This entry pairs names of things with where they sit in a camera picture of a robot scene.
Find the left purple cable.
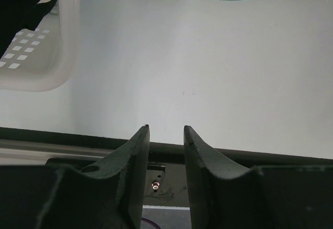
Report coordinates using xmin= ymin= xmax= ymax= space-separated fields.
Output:
xmin=142 ymin=217 xmax=159 ymax=229

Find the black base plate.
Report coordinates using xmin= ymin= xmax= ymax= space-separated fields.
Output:
xmin=1 ymin=128 xmax=332 ymax=207

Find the aluminium front rail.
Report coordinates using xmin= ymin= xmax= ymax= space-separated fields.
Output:
xmin=1 ymin=140 xmax=112 ymax=166

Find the white plastic basket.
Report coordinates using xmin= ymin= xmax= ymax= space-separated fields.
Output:
xmin=1 ymin=0 xmax=80 ymax=92

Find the black t shirt in basket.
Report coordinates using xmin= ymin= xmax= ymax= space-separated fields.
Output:
xmin=1 ymin=0 xmax=58 ymax=55

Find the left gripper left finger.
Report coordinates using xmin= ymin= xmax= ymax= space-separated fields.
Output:
xmin=1 ymin=126 xmax=150 ymax=228

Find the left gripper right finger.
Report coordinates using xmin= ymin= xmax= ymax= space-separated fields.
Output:
xmin=184 ymin=126 xmax=332 ymax=228

